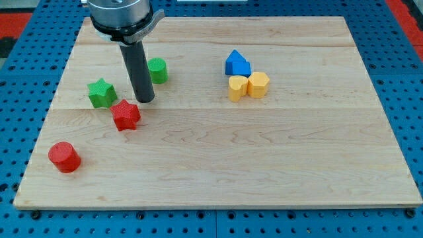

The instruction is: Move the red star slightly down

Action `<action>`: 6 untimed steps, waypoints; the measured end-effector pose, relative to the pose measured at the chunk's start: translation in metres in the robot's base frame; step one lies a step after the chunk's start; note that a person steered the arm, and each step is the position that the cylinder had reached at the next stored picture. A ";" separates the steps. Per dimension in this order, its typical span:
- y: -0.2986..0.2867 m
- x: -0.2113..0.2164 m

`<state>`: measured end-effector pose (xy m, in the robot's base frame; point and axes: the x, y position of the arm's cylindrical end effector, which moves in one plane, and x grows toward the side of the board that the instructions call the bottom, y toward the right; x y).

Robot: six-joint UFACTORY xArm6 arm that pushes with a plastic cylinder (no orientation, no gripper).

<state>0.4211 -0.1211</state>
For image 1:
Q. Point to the blue triangle block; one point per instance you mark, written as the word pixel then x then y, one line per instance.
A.
pixel 236 64

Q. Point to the red cylinder block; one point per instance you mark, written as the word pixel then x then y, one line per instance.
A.
pixel 64 156

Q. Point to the green cylinder block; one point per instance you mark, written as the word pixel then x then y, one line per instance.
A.
pixel 158 70

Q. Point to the red star block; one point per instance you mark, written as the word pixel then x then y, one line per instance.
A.
pixel 125 115

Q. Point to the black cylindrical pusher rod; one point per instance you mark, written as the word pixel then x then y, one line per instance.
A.
pixel 138 72

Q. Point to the wooden board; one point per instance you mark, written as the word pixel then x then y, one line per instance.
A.
pixel 319 139

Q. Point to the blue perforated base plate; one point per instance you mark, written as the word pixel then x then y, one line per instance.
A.
pixel 38 36

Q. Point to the yellow heart block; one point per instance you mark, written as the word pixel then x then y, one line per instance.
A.
pixel 237 87

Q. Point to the green star block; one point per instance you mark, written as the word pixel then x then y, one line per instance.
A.
pixel 101 94

